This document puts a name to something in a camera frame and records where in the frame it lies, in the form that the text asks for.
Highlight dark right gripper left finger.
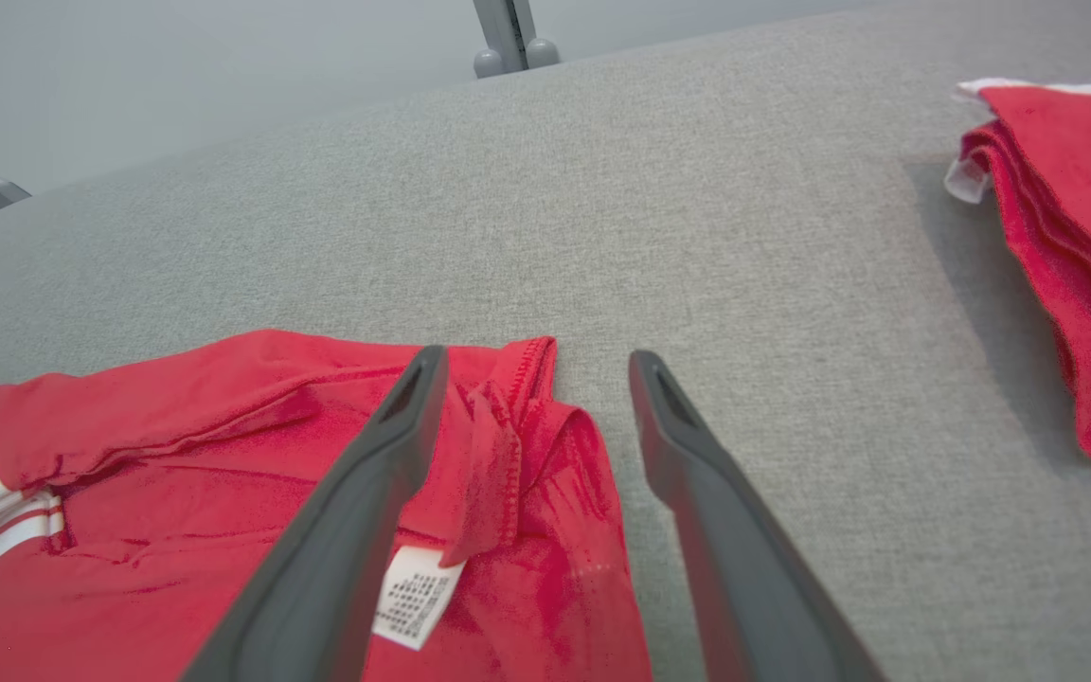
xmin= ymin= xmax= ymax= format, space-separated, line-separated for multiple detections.
xmin=181 ymin=345 xmax=450 ymax=682

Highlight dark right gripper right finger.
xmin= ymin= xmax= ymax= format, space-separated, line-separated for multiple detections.
xmin=628 ymin=350 xmax=887 ymax=682

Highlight red garment with hemmed edges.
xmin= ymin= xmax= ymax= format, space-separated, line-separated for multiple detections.
xmin=0 ymin=329 xmax=653 ymax=682

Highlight plain red garment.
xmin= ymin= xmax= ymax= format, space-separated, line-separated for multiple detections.
xmin=943 ymin=78 xmax=1091 ymax=465

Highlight grey partition post, rounded feet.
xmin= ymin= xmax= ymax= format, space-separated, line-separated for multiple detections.
xmin=472 ymin=0 xmax=561 ymax=80

